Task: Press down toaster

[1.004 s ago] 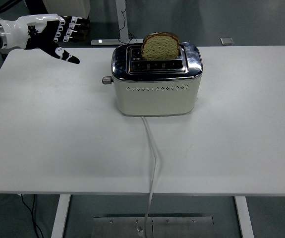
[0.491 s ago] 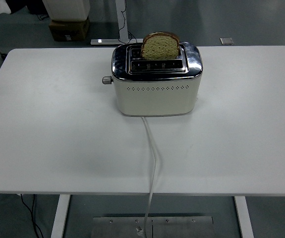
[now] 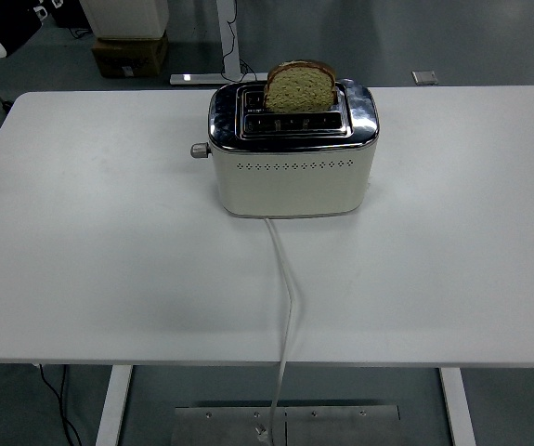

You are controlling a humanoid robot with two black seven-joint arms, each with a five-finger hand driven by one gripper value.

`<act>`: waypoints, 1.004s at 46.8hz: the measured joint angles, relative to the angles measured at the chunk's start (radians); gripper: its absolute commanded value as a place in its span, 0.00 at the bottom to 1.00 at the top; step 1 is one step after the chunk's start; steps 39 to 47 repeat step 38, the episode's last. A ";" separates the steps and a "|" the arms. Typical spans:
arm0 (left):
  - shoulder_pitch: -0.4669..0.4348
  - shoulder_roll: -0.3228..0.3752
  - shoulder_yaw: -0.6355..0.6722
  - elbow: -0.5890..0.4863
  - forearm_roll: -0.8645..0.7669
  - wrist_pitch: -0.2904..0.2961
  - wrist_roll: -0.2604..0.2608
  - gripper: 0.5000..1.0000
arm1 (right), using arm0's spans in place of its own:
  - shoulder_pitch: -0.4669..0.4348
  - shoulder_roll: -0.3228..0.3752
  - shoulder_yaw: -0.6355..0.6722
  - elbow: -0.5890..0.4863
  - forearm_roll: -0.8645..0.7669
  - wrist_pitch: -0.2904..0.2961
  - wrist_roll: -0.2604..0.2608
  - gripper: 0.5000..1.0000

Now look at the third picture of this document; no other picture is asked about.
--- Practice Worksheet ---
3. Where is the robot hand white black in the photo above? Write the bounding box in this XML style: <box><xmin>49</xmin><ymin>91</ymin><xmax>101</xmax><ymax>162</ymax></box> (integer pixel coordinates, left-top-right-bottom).
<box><xmin>0</xmin><ymin>0</ymin><xmax>66</xmax><ymax>61</ymax></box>

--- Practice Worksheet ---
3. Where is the cream toaster with chrome top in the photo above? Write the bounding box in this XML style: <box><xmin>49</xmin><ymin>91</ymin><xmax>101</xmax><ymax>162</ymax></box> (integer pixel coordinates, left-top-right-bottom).
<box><xmin>207</xmin><ymin>77</ymin><xmax>381</xmax><ymax>218</ymax></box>

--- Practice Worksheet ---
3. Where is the black box on floor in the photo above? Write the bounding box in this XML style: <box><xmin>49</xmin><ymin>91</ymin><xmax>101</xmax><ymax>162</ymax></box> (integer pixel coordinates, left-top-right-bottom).
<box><xmin>51</xmin><ymin>0</ymin><xmax>92</xmax><ymax>29</ymax></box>

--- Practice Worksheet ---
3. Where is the white appliance housing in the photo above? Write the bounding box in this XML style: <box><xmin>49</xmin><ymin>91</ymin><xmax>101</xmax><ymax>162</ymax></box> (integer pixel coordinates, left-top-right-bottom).
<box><xmin>80</xmin><ymin>0</ymin><xmax>171</xmax><ymax>41</ymax></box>

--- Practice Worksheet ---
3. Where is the brown cardboard box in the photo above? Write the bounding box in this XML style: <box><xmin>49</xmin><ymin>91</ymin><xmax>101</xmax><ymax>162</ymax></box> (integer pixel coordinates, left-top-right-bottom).
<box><xmin>90</xmin><ymin>31</ymin><xmax>170</xmax><ymax>79</ymax></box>

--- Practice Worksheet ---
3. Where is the white desk leg with foot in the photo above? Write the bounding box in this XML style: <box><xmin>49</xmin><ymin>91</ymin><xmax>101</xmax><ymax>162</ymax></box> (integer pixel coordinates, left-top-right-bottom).
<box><xmin>169</xmin><ymin>0</ymin><xmax>268</xmax><ymax>86</ymax></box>

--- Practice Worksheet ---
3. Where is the brown bread slice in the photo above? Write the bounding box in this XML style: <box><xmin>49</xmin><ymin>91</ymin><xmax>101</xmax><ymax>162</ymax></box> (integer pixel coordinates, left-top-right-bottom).
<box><xmin>263</xmin><ymin>59</ymin><xmax>337</xmax><ymax>113</ymax></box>

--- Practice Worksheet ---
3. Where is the white table leg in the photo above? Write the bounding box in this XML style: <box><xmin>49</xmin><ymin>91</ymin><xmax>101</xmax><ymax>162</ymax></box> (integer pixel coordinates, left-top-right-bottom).
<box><xmin>95</xmin><ymin>364</ymin><xmax>135</xmax><ymax>446</ymax></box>
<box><xmin>438</xmin><ymin>368</ymin><xmax>477</xmax><ymax>446</ymax></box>

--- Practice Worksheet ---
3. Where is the grey metal plate with screws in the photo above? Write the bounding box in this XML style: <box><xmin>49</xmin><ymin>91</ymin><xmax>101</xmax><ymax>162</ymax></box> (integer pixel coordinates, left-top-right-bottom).
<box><xmin>175</xmin><ymin>405</ymin><xmax>401</xmax><ymax>446</ymax></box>

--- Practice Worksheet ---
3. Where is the black cable by desk leg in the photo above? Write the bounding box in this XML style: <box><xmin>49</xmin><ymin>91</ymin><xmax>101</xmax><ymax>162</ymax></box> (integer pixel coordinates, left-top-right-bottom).
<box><xmin>220</xmin><ymin>0</ymin><xmax>256</xmax><ymax>81</ymax></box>

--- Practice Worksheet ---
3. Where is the thin black floor cable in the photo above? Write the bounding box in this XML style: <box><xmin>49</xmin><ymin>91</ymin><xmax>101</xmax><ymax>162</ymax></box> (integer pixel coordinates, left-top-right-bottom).
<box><xmin>38</xmin><ymin>363</ymin><xmax>83</xmax><ymax>446</ymax></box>
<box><xmin>59</xmin><ymin>363</ymin><xmax>71</xmax><ymax>419</ymax></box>

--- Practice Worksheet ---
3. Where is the white toaster power cord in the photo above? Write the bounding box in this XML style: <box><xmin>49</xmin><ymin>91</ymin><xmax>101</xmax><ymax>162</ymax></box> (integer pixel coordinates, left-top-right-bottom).
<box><xmin>255</xmin><ymin>216</ymin><xmax>299</xmax><ymax>446</ymax></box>

